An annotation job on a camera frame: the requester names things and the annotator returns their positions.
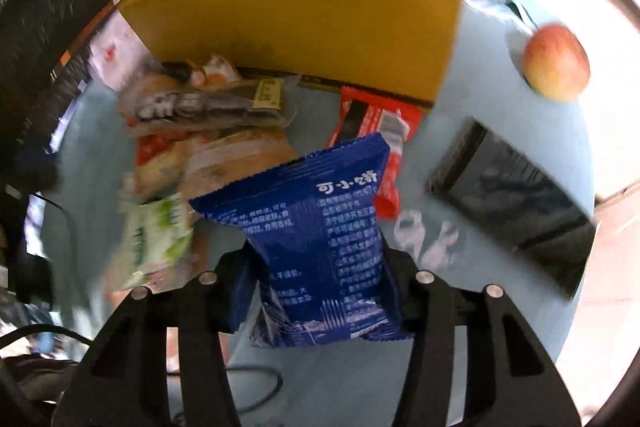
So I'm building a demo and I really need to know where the blue snack bag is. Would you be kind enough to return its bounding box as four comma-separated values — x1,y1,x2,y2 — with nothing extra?
190,142,405,348

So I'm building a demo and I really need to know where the rice cracker pack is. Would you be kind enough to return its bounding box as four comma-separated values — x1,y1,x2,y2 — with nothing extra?
134,135,191,199

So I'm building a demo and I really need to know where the red snack packet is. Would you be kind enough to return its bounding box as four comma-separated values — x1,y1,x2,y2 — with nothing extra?
328,87,423,220

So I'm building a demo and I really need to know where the green white snack bag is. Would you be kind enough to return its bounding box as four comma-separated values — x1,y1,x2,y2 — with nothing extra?
112,193,193,293

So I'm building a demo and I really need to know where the black tablet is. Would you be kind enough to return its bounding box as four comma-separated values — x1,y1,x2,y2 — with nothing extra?
426,118,597,298

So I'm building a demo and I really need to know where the black clear duck snack bag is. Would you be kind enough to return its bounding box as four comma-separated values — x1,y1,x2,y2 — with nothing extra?
118,74,300,138

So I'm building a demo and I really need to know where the white floral tissue pack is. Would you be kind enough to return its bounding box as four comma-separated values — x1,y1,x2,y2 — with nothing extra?
89,11,151,92

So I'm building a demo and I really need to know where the red yellow apple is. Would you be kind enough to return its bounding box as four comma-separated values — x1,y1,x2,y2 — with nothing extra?
522,23,591,103

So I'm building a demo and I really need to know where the black cable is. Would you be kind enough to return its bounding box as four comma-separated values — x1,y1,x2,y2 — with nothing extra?
169,363,286,421

